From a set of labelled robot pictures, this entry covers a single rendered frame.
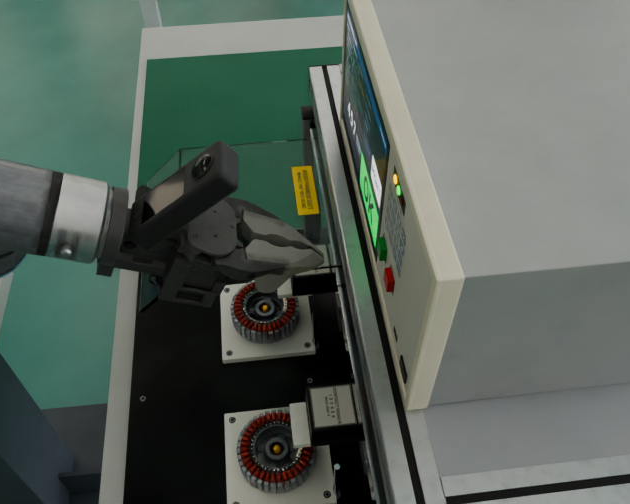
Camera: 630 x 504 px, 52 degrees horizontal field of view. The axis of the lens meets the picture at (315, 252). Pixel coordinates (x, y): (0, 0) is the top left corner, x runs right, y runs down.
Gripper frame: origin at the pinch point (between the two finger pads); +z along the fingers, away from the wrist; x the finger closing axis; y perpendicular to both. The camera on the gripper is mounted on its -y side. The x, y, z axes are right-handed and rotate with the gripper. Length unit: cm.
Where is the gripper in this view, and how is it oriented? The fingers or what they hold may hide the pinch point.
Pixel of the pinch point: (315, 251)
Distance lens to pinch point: 64.9
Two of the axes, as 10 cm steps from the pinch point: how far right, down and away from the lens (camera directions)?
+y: -4.2, 6.2, 6.6
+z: 9.0, 1.9, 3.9
